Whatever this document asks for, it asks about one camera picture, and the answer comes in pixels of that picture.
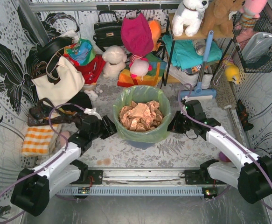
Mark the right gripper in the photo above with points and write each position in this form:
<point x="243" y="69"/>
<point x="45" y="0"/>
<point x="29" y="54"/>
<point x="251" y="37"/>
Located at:
<point x="177" y="122"/>

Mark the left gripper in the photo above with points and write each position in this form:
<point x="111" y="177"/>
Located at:
<point x="107" y="127"/>

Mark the blue floor squeegee mop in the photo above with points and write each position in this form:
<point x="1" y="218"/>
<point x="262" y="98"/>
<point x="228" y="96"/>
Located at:
<point x="199" y="93"/>

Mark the blue trash bin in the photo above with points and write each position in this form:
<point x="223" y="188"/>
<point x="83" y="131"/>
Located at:
<point x="140" y="145"/>

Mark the green trash bag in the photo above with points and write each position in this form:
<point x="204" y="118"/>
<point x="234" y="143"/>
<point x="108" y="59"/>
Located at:
<point x="143" y="94"/>

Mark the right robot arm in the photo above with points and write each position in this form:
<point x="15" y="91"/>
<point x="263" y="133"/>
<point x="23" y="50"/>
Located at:
<point x="251" y="174"/>

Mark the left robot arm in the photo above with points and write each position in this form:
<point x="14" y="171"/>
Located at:
<point x="35" y="187"/>

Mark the cream canvas tote bag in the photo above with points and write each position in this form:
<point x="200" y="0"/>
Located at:
<point x="61" y="85"/>

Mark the rainbow striped bag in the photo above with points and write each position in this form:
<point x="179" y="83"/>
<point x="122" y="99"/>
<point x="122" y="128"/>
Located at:
<point x="152" y="77"/>

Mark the colourful printed bag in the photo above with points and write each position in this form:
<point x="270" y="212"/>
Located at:
<point x="80" y="53"/>

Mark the magenta cloth bag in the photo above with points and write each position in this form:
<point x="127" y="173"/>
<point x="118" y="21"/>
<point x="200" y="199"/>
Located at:
<point x="136" y="35"/>

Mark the silver foil bag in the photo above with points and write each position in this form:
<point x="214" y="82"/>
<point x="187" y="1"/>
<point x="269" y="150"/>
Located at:
<point x="257" y="45"/>

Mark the pink plush roll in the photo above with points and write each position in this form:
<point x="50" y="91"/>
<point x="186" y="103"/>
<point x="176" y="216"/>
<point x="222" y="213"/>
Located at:
<point x="60" y="142"/>

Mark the crumpled brown paper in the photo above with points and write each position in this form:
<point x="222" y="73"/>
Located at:
<point x="141" y="117"/>

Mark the white sneakers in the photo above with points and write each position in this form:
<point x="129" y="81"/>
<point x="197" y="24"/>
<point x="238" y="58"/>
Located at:
<point x="177" y="76"/>

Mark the brown patterned handbag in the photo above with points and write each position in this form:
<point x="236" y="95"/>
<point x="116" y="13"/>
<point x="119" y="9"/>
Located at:
<point x="39" y="115"/>

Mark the magenta striped sock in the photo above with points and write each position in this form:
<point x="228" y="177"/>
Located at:
<point x="223" y="157"/>

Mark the orange checkered cloth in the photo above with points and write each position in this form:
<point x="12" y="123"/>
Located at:
<point x="38" y="141"/>

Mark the red cloth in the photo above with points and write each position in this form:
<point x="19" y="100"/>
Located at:
<point x="92" y="70"/>

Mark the teal folded cloth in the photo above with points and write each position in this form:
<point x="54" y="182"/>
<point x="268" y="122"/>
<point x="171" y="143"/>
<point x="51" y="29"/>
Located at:
<point x="184" y="55"/>

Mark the pink white plush doll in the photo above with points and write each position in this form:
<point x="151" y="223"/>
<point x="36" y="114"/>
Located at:
<point x="139" y="66"/>

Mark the yellow plush duck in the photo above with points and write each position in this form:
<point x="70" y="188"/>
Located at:
<point x="232" y="72"/>

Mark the cream plush sheep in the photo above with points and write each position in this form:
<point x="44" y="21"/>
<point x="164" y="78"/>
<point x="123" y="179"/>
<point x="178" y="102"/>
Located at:
<point x="115" y="61"/>

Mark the black wooden shelf rack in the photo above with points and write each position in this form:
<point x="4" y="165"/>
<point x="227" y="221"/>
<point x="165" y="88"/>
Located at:
<point x="169" y="53"/>

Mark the black round hat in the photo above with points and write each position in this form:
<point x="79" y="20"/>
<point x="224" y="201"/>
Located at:
<point x="46" y="52"/>

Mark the black leather handbag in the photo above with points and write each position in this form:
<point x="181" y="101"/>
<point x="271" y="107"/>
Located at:
<point x="107" y="33"/>

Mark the orange plush toy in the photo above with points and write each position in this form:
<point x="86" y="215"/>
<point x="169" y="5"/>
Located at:
<point x="155" y="28"/>

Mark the white plush dog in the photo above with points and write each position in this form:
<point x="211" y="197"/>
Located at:
<point x="188" y="17"/>

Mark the brown teddy bear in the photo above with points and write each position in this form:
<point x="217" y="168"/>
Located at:
<point x="217" y="14"/>

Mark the pink plush toy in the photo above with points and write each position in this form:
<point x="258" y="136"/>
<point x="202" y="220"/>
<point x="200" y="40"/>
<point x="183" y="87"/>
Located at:
<point x="250" y="12"/>

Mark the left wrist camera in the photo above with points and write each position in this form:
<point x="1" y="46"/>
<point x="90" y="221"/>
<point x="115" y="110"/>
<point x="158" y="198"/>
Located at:
<point x="92" y="112"/>

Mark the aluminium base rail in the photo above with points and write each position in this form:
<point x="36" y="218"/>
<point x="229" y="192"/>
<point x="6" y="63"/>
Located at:
<point x="145" y="176"/>

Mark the black wire basket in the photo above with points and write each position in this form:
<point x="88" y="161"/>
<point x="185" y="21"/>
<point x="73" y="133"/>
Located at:
<point x="261" y="64"/>

